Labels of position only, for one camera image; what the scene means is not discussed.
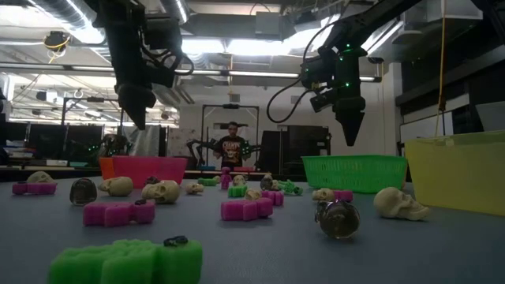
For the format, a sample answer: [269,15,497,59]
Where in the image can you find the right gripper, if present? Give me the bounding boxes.
[333,47,366,147]

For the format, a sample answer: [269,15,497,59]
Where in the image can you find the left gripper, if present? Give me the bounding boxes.
[104,23,157,130]

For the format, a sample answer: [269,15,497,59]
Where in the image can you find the grey cloth sheet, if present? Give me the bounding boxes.
[120,125,161,158]

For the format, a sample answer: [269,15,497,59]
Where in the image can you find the green plastic basket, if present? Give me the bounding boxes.
[301,154,408,194]

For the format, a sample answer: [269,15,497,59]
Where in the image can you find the black equipment cabinet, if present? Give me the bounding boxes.
[258,125,332,178]

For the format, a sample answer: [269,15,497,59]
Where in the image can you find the white paper board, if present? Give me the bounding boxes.
[167,127,202,158]

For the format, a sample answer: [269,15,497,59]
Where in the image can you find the pink round bowl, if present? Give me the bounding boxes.
[111,155,189,189]

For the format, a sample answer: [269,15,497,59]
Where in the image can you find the background work table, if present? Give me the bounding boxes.
[183,169,273,178]

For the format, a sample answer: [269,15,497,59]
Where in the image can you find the person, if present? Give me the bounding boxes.
[215,121,250,171]

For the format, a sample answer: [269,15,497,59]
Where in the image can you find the yellow plastic bin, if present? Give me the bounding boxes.
[404,130,505,217]

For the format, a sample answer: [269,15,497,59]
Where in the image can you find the grey ceiling ventilation box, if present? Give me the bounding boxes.
[254,11,283,37]

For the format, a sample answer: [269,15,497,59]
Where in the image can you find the pink sponge centre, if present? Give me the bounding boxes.
[219,196,274,222]

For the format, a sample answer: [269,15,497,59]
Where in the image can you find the large green sponge foreground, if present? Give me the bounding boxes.
[47,235,204,284]

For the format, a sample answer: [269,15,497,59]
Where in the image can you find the black gantry frame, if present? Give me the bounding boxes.
[61,97,126,159]
[200,103,260,169]

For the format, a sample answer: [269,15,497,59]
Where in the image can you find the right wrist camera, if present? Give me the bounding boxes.
[301,54,336,114]

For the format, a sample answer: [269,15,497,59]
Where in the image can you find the black left camera cable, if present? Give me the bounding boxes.
[140,39,195,90]

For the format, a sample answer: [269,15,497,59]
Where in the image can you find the black camera cable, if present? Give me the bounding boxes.
[140,39,195,90]
[266,19,342,124]

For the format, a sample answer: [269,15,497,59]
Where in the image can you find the black right camera cable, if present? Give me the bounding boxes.
[266,19,342,124]

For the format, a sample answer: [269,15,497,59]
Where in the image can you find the ceiling cable reel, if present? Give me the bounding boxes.
[43,30,72,53]

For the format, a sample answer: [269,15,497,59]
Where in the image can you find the silver round air duct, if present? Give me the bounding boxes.
[173,0,191,25]

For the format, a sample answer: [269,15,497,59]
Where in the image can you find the yellow hanging cable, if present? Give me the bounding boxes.
[433,0,447,138]

